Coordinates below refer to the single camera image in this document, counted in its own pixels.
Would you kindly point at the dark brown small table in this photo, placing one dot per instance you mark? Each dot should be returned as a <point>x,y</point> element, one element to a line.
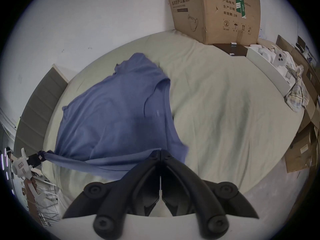
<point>235,50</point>

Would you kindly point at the bed with pale green sheet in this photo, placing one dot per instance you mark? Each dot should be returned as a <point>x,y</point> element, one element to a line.
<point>225,114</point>

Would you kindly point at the large brown cardboard carton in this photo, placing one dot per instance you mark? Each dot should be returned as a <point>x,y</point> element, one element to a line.
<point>212,14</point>

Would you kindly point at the blue shirt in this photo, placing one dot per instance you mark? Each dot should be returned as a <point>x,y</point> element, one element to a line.
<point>112,114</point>

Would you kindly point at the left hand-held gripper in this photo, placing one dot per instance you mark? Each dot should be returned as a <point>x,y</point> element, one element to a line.
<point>21,166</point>

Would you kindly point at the plaid cloth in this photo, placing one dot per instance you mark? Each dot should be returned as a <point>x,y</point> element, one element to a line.
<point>297,96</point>

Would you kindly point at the flat cardboard carton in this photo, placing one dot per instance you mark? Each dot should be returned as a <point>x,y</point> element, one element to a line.
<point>300,151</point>

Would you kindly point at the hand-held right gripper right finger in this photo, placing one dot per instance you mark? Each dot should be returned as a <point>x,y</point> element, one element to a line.
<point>202,196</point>

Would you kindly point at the pile of cardboard cartons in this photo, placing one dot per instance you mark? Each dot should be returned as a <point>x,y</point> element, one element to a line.
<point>311,84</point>

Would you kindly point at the white open box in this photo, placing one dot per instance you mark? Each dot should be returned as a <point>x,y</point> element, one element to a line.
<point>265,70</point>

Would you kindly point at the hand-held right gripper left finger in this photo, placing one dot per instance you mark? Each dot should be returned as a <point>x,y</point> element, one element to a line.
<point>117,196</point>

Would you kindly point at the person's left hand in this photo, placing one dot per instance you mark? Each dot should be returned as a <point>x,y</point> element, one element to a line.
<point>30,191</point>

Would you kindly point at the grey padded headboard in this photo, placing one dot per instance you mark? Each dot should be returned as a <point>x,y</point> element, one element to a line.
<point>40,104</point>

